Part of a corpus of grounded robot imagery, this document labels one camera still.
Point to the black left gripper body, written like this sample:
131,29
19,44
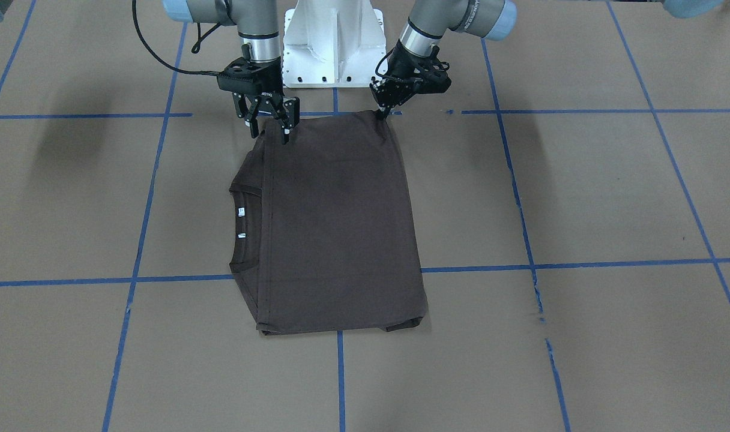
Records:
399,77

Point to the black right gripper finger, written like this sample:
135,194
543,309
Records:
286,111
248,108

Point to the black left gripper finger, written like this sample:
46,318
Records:
410,87
387,93

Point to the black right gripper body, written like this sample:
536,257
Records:
263,98

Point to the dark brown t-shirt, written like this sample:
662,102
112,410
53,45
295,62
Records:
325,237

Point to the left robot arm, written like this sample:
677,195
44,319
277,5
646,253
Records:
455,18

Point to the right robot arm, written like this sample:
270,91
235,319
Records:
256,21

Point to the brown paper table cover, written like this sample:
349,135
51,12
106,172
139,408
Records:
571,198

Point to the white metal mount base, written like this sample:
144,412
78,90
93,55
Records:
333,44

